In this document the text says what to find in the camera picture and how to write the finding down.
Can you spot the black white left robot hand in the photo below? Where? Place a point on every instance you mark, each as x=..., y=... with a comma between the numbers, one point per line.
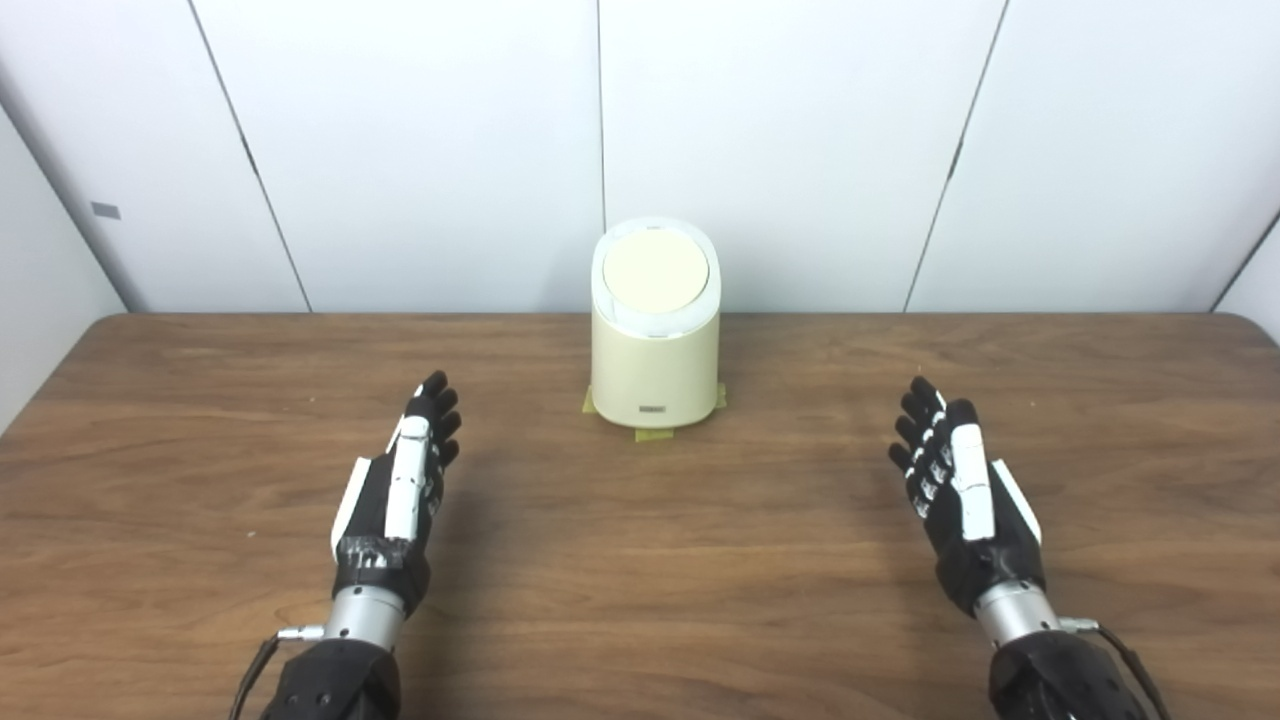
x=380, y=540

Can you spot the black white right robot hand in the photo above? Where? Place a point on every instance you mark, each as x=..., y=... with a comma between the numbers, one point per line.
x=985, y=550

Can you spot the cream-colored plastic bin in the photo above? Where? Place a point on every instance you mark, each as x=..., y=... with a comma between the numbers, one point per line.
x=655, y=375

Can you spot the round cream bin lid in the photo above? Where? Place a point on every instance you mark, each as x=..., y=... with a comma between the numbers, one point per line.
x=655, y=272

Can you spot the grey wall sticker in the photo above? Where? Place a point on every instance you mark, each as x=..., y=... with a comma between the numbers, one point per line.
x=105, y=210

